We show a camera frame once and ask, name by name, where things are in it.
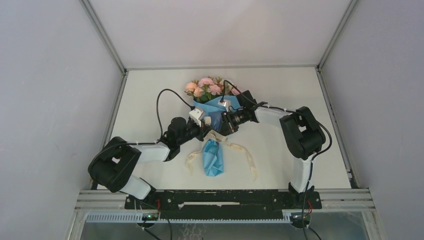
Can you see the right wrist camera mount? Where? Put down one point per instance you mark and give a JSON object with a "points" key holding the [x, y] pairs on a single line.
{"points": [[224, 103]]}

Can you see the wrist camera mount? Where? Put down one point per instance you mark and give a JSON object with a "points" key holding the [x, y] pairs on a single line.
{"points": [[197, 115], [224, 103]]}

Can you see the fake pink flower bouquet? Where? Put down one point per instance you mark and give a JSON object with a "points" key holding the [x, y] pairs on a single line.
{"points": [[209, 88]]}

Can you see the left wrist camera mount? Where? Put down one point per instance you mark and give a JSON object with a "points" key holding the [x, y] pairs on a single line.
{"points": [[197, 115]]}

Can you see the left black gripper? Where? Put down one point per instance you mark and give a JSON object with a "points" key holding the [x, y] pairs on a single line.
{"points": [[201, 130]]}

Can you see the right base circuit board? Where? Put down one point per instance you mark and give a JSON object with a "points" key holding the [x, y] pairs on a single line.
{"points": [[299, 217]]}

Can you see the left base circuit board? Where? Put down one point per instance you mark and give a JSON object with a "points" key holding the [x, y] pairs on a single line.
{"points": [[149, 217]]}

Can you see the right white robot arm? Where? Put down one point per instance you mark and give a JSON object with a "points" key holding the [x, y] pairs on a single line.
{"points": [[303, 134]]}

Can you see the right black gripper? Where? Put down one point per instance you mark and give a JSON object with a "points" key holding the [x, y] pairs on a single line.
{"points": [[228, 126]]}

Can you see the base circuit board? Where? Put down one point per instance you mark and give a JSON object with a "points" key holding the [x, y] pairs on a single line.
{"points": [[299, 217], [149, 217]]}

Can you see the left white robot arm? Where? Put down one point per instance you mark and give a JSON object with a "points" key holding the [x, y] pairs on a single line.
{"points": [[114, 165]]}

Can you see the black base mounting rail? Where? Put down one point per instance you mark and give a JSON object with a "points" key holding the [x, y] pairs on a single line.
{"points": [[252, 204]]}

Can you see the blue wrapping paper sheet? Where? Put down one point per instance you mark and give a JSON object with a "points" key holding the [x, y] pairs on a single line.
{"points": [[212, 152]]}

